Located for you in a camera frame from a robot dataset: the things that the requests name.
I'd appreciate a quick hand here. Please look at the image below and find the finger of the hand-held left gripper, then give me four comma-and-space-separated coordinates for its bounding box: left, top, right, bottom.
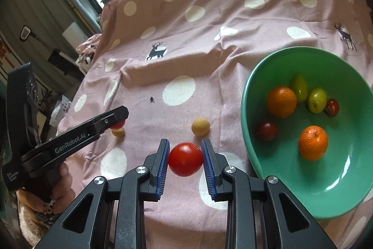
89, 105, 129, 136

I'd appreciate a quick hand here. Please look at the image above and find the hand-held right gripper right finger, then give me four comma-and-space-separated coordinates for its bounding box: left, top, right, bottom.
201, 138, 337, 249

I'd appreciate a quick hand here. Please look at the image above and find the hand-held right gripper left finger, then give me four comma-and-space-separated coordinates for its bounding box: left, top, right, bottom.
35, 138, 170, 249

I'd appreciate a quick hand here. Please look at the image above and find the orange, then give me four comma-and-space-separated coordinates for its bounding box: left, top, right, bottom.
298, 126, 328, 161
267, 86, 297, 118

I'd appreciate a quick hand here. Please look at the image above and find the green plastic bowl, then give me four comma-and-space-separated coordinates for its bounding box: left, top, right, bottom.
241, 46, 373, 220

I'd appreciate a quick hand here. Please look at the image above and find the round green apple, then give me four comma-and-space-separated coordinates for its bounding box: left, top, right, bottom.
308, 88, 328, 114

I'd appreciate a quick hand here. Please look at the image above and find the person's left hand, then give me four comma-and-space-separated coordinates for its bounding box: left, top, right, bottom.
50, 163, 74, 214

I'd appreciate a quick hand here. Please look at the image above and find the printed paper bag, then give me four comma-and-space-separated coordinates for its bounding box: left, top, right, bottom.
48, 97, 72, 127

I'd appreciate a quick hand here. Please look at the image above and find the white patterned bag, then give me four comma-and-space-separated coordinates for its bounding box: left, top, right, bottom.
76, 52, 94, 74

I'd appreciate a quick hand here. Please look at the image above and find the pink cloth pile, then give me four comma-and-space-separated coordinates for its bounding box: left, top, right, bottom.
76, 34, 102, 54

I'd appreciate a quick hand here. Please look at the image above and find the small rounded black-white device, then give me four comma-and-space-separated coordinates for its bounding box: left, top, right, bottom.
19, 26, 32, 41

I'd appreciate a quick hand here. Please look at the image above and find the pink polka dot blanket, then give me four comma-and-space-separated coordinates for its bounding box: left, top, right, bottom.
57, 0, 373, 249

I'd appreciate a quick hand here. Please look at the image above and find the red wall poster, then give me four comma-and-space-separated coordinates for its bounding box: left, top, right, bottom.
0, 36, 15, 77

